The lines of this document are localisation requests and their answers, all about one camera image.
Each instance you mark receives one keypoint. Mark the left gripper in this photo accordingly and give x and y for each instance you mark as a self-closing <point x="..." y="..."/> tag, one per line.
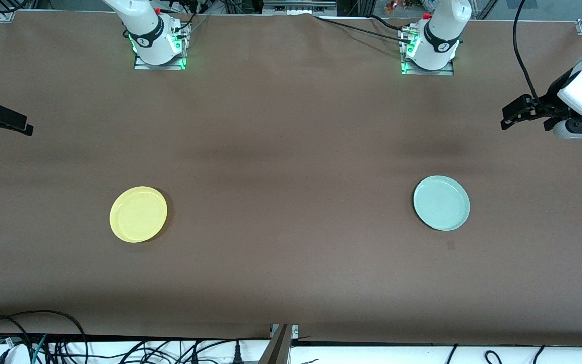
<point x="552" y="96"/>

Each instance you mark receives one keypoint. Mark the pale green round plate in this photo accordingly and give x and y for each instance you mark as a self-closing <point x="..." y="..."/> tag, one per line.
<point x="441" y="202"/>

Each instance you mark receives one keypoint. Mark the yellow round plate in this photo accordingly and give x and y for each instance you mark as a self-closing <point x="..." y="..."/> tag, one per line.
<point x="138" y="214"/>

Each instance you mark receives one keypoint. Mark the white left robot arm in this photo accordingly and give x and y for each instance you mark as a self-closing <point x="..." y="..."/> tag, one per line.
<point x="440" y="35"/>

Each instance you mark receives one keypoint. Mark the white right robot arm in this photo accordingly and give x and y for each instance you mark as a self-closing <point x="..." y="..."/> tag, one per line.
<point x="152" y="35"/>

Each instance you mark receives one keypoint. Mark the brown table cover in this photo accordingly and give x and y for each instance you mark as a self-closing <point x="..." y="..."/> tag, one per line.
<point x="291" y="131"/>

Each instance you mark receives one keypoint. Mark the white bench surface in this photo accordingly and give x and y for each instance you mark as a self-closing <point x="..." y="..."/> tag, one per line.
<point x="372" y="356"/>

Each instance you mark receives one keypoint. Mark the black power plug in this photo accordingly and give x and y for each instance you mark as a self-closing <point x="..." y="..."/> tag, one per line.
<point x="238" y="356"/>

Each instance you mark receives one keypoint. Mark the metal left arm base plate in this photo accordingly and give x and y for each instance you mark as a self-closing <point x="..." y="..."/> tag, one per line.
<point x="447" y="72"/>

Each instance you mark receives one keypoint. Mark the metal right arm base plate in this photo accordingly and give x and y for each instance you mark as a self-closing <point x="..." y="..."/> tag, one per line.
<point x="142" y="65"/>

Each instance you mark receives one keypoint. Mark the aluminium frame post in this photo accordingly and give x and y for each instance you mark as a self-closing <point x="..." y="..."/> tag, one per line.
<point x="278" y="349"/>

